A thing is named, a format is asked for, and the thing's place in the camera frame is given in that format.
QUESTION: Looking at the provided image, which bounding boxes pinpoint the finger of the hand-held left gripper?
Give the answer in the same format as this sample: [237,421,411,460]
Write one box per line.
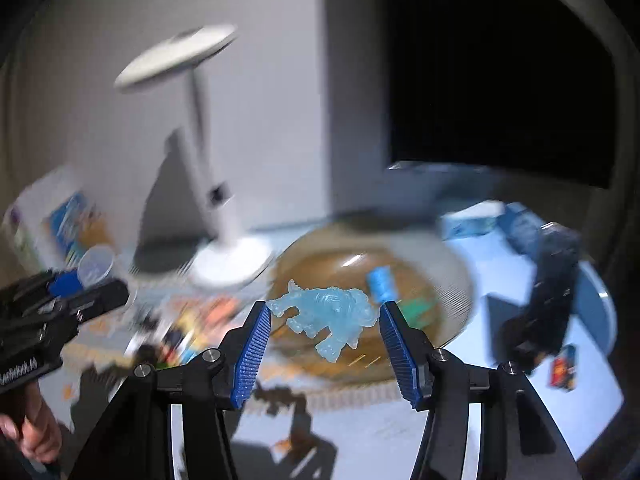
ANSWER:
[47,280,129,325]
[15,269,87,302]

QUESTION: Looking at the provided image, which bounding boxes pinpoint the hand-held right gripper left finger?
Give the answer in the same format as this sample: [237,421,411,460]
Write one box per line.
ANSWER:
[67,300,273,480]

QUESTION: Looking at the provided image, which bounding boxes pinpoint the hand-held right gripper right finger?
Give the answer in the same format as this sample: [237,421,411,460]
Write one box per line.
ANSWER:
[378,302,581,480]

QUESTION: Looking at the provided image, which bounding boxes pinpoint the blue striped cylinder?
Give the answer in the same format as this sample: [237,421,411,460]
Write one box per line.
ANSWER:
[367,267,397,304]

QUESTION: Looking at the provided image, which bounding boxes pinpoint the translucent blue toy figure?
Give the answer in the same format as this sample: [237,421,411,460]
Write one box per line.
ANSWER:
[265,280,379,363]

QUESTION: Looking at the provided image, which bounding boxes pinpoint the amber glass bowl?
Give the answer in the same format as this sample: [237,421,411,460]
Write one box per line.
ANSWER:
[265,222,473,382]

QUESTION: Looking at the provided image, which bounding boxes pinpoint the person's left hand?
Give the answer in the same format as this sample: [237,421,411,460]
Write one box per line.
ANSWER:
[0,395,62,464]

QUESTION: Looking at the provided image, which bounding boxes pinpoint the clear plastic cup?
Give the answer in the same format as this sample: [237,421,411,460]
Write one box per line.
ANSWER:
[77,245,117,284]

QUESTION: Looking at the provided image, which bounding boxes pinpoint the stack of books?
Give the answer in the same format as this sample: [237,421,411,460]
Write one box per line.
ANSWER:
[5,167,117,281]

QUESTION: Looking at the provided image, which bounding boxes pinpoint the patterned table mat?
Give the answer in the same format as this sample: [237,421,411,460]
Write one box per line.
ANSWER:
[40,285,501,480]

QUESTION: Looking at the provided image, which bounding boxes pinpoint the white tissue box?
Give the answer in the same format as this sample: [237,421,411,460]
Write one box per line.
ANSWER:
[440,200,507,241]

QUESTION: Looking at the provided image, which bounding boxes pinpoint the red and black packets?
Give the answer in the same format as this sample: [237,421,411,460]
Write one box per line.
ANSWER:
[550,346,566,388]

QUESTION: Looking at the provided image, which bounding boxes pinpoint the white desk lamp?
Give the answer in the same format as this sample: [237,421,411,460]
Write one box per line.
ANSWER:
[114,23,274,289]

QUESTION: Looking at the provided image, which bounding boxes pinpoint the black smartphone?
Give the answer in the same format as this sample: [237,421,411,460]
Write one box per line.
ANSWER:
[529,222,584,361]

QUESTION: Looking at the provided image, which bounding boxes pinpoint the blue box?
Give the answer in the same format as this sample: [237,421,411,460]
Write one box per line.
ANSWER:
[505,202,544,257]

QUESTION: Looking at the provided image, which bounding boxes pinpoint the black monitor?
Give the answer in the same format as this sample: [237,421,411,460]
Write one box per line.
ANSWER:
[380,0,619,190]

